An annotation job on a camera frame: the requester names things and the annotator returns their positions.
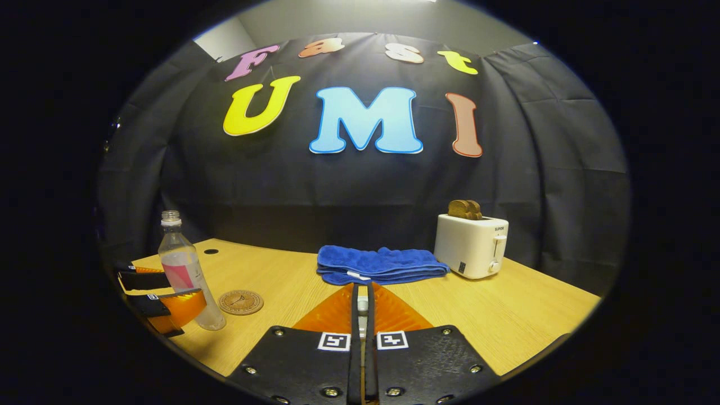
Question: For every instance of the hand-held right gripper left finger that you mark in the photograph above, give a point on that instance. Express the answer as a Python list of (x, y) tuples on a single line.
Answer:
[(354, 360)]

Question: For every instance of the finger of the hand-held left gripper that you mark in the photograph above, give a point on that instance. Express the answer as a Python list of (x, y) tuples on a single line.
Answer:
[(152, 306), (143, 279)]

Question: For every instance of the round wooden coaster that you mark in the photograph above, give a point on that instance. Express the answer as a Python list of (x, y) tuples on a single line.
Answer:
[(241, 302)]

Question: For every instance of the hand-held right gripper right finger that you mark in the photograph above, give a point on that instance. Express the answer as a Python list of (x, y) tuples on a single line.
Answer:
[(371, 360)]

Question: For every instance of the white toaster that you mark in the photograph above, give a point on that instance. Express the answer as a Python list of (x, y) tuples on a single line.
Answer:
[(467, 247)]

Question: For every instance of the folded blue towel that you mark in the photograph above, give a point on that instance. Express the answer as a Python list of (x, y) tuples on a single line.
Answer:
[(377, 261)]

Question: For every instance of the brown toast slice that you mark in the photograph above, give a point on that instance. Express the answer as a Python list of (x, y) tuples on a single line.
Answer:
[(458, 209), (476, 211)]

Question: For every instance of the black backdrop cloth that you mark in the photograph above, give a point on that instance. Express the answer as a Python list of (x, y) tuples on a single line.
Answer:
[(365, 185)]

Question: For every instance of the clear plastic water bottle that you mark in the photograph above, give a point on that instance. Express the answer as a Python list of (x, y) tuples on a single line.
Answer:
[(180, 264)]

